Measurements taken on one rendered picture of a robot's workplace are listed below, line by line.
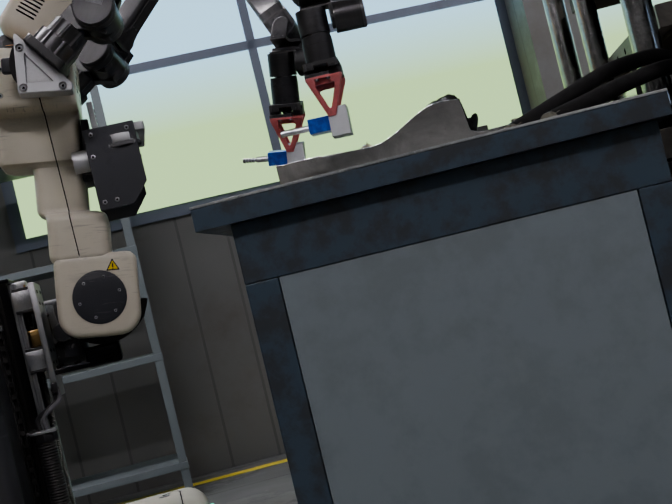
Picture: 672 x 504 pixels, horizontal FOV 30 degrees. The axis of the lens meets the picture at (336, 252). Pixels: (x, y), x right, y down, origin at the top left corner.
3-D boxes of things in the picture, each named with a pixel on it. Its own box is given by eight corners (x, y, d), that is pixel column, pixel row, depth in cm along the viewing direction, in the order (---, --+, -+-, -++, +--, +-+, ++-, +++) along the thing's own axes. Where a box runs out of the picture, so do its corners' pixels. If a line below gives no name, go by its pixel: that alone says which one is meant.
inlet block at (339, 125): (282, 147, 231) (276, 119, 231) (285, 150, 236) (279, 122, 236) (351, 132, 229) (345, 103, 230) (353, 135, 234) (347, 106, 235)
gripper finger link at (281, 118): (308, 148, 263) (303, 103, 262) (306, 151, 256) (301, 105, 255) (276, 151, 264) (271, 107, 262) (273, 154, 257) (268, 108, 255)
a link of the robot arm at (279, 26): (289, 41, 267) (273, 17, 260) (339, 35, 263) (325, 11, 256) (280, 88, 262) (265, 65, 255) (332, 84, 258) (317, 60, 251)
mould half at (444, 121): (286, 211, 243) (270, 144, 243) (301, 216, 269) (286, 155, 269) (539, 148, 239) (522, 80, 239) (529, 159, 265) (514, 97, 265)
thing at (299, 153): (242, 175, 260) (239, 149, 259) (245, 172, 265) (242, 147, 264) (305, 169, 259) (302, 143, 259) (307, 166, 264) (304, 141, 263)
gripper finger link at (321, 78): (352, 114, 234) (341, 65, 234) (349, 110, 227) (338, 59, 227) (317, 122, 235) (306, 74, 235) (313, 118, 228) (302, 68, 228)
